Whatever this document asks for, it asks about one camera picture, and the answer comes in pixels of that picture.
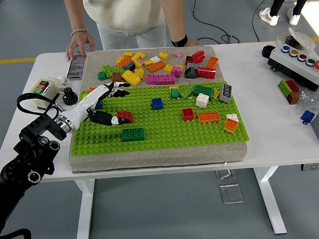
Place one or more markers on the lime green stud brick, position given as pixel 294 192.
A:
pixel 107 71

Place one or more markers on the brown four-stud brick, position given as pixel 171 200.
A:
pixel 117 78

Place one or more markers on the smartphone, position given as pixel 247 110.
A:
pixel 76 70

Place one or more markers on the grey flat stud brick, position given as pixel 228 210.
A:
pixel 195 65

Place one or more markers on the cream switch box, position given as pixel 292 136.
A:
pixel 42 86

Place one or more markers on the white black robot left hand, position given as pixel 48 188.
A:
pixel 89 98

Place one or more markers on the orange brick with yellow base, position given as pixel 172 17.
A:
pixel 229 125

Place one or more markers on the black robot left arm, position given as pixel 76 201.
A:
pixel 18 162

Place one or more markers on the red curved-top brick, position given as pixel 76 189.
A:
pixel 127 114

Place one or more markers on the clear plastic bag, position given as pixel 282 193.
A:
pixel 312 98

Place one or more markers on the large yellow rounded brick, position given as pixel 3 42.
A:
pixel 131 77

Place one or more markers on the green studded baseplate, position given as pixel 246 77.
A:
pixel 170 136

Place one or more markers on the clear floor socket cover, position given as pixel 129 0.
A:
pixel 231 193
pixel 225 174

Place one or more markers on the yellow hollow brick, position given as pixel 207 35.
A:
pixel 172 86

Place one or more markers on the small white plastic part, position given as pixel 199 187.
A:
pixel 62 81

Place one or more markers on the person's right forearm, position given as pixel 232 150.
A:
pixel 75 12

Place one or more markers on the black gear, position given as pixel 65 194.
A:
pixel 69 96

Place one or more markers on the person's left hand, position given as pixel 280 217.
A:
pixel 195 42

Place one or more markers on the white button control box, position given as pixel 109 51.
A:
pixel 295 66

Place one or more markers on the large red brick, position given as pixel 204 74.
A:
pixel 206 73

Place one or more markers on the yellow four-stud brick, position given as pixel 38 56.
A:
pixel 168 68
pixel 139 72
pixel 84 96
pixel 163 55

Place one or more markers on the grey foam mat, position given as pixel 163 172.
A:
pixel 156 158

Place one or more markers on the red stud brick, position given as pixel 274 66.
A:
pixel 293 85
pixel 198 56

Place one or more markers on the pink long brick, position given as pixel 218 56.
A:
pixel 160 79

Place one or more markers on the person's right hand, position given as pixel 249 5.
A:
pixel 80 43

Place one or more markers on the person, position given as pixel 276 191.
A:
pixel 125 12
pixel 278 0

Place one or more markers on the white round lidded container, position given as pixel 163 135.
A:
pixel 304 40

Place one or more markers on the orange stud brick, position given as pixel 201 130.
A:
pixel 212 62
pixel 123 61

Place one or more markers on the dark brown brick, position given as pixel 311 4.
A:
pixel 188 60

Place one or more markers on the white four-stud brick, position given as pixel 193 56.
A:
pixel 201 100

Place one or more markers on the pink four-stud brick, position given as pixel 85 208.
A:
pixel 176 71

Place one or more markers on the small dark green brick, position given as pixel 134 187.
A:
pixel 101 76

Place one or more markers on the yellow stud brick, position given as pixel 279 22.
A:
pixel 138 56
pixel 128 54
pixel 147 63

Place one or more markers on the dark green eight-stud brick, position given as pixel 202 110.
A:
pixel 203 90
pixel 132 134

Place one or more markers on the small teal green brick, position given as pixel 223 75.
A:
pixel 174 93

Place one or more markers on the small pink brick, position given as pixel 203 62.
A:
pixel 140 61
pixel 177 54

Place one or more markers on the person's left forearm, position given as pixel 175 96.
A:
pixel 172 15

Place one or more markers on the black wrist watch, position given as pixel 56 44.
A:
pixel 180 41

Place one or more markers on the small white brick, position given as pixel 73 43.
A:
pixel 154 59

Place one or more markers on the white sloped brick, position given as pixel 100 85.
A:
pixel 232 117

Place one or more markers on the orange eight-stud brick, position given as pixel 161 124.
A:
pixel 92 89
pixel 156 67

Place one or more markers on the blue four-stud brick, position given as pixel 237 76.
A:
pixel 157 104
pixel 98 105

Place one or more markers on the blue brick keyring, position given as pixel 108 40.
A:
pixel 307 115

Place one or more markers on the lime green flat brick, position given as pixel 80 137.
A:
pixel 185 91

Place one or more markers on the small yellow tilted brick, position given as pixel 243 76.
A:
pixel 216 94

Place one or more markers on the table height control panel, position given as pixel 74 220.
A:
pixel 315 166

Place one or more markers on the black grey sloped brick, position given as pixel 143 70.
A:
pixel 190 73
pixel 129 65

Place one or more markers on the white table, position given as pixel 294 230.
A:
pixel 267 106

